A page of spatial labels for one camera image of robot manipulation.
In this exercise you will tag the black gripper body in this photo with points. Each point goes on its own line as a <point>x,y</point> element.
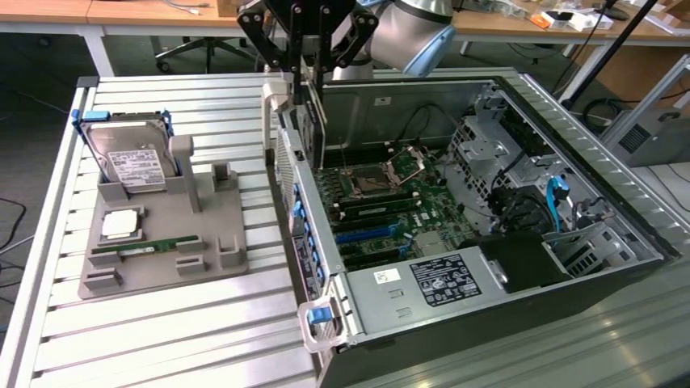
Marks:
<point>307,2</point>

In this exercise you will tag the green graphics card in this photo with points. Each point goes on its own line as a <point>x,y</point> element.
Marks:
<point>315,129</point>

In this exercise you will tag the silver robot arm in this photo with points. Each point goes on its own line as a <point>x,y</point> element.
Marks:
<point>410,36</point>

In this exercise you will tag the brown cardboard box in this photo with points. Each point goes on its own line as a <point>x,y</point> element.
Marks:
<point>227,8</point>

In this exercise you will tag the black office chair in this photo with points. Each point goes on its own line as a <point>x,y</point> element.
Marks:
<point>207,48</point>

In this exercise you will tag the wooden desk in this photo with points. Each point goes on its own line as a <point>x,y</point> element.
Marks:
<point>485,24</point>
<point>54,12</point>

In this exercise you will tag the thin metal locking lever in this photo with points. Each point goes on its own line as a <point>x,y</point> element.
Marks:
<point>343,157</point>

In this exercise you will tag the metal socket cover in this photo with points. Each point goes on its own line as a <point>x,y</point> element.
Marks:
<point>407,165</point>

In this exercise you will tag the blue disk caddy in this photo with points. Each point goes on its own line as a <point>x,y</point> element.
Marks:
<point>96,116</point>

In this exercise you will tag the CPU socket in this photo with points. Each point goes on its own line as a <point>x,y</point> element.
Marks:
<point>371,184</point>

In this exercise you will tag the metal disk bay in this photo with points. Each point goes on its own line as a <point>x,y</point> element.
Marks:
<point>593,250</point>
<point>479,153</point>

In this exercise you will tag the silver hard disk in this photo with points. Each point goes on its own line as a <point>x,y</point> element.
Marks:
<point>135,161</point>

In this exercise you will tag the green motherboard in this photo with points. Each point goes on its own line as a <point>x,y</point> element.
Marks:
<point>437,194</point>

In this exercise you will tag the white device box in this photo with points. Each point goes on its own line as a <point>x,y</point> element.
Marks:
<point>582,22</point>

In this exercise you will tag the dark RAM stick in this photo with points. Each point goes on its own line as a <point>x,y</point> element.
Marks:
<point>376,211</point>

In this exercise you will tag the long black expansion slot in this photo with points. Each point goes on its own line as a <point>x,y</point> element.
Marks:
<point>360,225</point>
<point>376,262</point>
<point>371,252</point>

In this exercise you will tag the black stand pole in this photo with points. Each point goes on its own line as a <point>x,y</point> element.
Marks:
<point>619,40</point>

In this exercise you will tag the grey parts rack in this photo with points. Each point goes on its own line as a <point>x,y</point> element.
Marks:
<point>162,226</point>

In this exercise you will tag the silver CPU chip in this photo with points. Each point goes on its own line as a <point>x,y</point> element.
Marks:
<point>122,224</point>

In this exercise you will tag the silver chipset heat sink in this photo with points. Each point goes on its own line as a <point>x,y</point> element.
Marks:
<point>430,244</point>

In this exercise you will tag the green RAM stick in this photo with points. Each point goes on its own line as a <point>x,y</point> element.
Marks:
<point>162,243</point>

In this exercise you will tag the grey tower computer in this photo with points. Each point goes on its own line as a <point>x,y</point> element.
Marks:
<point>658,137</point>

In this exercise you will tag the black plastic shroud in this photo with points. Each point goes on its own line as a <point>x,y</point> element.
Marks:
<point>517,262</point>

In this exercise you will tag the grey power supply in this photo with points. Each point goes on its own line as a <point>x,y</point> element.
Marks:
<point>389,307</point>

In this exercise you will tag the black open PC case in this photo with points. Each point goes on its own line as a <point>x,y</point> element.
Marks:
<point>593,307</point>

